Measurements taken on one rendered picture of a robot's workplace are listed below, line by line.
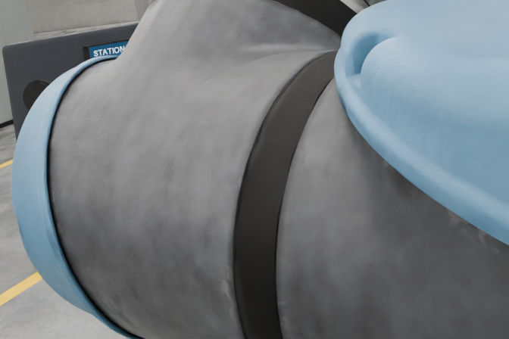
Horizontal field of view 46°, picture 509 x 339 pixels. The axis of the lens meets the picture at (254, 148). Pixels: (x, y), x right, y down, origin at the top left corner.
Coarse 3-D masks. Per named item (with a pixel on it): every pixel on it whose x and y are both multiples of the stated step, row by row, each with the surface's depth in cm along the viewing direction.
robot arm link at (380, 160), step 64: (448, 0) 16; (320, 64) 18; (384, 64) 12; (448, 64) 11; (320, 128) 15; (384, 128) 12; (448, 128) 11; (256, 192) 16; (320, 192) 14; (384, 192) 13; (448, 192) 11; (256, 256) 15; (320, 256) 14; (384, 256) 13; (448, 256) 12; (256, 320) 16; (320, 320) 14; (384, 320) 13; (448, 320) 12
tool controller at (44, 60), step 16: (80, 32) 50; (96, 32) 49; (112, 32) 49; (128, 32) 49; (16, 48) 50; (32, 48) 50; (48, 48) 50; (64, 48) 50; (80, 48) 50; (96, 48) 49; (112, 48) 49; (16, 64) 50; (32, 64) 50; (48, 64) 50; (64, 64) 50; (16, 80) 51; (32, 80) 50; (48, 80) 50; (16, 96) 51; (32, 96) 49; (16, 112) 51; (16, 128) 51
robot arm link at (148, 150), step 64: (192, 0) 22; (256, 0) 21; (320, 0) 22; (384, 0) 26; (128, 64) 22; (192, 64) 20; (256, 64) 19; (64, 128) 22; (128, 128) 20; (192, 128) 18; (256, 128) 16; (64, 192) 21; (128, 192) 19; (192, 192) 17; (64, 256) 21; (128, 256) 19; (192, 256) 17; (128, 320) 21; (192, 320) 18
